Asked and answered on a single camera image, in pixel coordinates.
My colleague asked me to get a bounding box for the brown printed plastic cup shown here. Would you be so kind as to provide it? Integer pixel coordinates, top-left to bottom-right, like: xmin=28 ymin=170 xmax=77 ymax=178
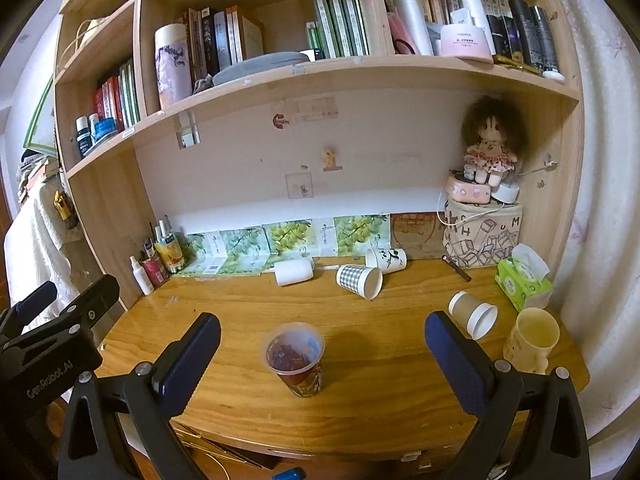
xmin=259 ymin=322 xmax=326 ymax=398

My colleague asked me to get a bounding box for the brown sleeve paper cup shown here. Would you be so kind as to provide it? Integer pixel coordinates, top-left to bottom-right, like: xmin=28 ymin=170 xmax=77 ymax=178
xmin=448 ymin=290 xmax=498 ymax=340

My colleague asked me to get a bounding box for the blue plastic cup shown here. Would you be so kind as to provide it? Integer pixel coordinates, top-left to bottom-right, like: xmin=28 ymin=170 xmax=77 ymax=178
xmin=271 ymin=467 xmax=306 ymax=480

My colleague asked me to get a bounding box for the plain white paper cup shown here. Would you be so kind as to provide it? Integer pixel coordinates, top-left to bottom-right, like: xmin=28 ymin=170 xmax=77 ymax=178
xmin=273 ymin=257 xmax=314 ymax=287

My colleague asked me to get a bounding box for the grey checkered paper cup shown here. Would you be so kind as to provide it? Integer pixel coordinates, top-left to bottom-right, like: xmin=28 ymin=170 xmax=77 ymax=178
xmin=336 ymin=264 xmax=383 ymax=300

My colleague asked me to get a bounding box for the white paper cup ink print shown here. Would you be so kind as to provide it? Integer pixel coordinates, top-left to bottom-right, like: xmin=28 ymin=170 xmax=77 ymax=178
xmin=366 ymin=247 xmax=407 ymax=274

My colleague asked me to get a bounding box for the white towel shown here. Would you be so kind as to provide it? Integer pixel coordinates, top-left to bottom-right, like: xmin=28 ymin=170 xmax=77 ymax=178
xmin=3 ymin=179 xmax=101 ymax=330

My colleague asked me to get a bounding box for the cream ceramic mug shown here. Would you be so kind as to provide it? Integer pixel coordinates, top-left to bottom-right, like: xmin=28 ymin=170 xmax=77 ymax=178
xmin=503 ymin=308 xmax=560 ymax=375

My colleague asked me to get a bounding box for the white spray bottle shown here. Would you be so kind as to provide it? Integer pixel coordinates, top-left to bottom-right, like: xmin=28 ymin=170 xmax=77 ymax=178
xmin=129 ymin=256 xmax=154 ymax=296

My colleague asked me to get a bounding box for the red small tube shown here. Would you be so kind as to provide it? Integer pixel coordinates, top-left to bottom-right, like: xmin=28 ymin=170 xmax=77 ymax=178
xmin=141 ymin=255 xmax=168 ymax=288

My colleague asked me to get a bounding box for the yellow lotion bottle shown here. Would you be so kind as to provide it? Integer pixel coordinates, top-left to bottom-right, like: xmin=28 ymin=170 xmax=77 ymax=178
xmin=154 ymin=220 xmax=184 ymax=274

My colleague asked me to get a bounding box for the green tissue pack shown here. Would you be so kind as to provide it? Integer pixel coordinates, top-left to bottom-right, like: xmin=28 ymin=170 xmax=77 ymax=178
xmin=496 ymin=244 xmax=554 ymax=312

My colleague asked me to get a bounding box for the black pen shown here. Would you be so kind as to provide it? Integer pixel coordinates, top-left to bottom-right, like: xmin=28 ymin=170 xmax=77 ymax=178
xmin=442 ymin=255 xmax=472 ymax=283

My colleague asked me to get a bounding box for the dark small bottle white cap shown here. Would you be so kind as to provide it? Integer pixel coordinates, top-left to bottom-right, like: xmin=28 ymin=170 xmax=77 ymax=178
xmin=76 ymin=116 xmax=93 ymax=158

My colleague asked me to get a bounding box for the printed canvas bag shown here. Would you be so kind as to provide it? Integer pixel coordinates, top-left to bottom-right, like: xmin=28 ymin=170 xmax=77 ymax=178
xmin=438 ymin=198 xmax=523 ymax=269

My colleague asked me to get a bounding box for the blue lid jar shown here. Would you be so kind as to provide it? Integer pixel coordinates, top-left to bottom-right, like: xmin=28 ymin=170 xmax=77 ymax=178
xmin=92 ymin=117 xmax=118 ymax=144

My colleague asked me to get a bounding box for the brown printed paper sheet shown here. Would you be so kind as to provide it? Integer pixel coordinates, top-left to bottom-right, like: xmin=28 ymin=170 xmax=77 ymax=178
xmin=390 ymin=212 xmax=445 ymax=260

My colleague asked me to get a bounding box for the pink small radio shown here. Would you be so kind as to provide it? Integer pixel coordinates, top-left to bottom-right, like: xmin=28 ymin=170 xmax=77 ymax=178
xmin=445 ymin=170 xmax=491 ymax=205

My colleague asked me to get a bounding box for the wooden bookshelf desk hutch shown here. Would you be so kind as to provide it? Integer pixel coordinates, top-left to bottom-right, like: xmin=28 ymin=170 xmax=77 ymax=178
xmin=54 ymin=0 xmax=584 ymax=308

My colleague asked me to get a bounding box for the brown-haired rag doll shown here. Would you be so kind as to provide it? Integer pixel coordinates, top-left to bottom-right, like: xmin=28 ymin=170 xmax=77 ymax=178
xmin=461 ymin=96 xmax=528 ymax=191

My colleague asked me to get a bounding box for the pink white cylinder tin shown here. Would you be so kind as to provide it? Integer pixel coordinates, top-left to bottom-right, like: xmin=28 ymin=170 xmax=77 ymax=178
xmin=154 ymin=23 xmax=192 ymax=110

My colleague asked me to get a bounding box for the pink cosmetic jar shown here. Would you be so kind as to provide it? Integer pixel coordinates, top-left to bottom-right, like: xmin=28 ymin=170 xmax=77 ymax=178
xmin=439 ymin=24 xmax=494 ymax=64

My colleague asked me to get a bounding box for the white rolled paper tube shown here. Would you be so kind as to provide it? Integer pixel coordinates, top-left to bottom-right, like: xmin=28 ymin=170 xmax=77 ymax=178
xmin=394 ymin=0 xmax=434 ymax=55

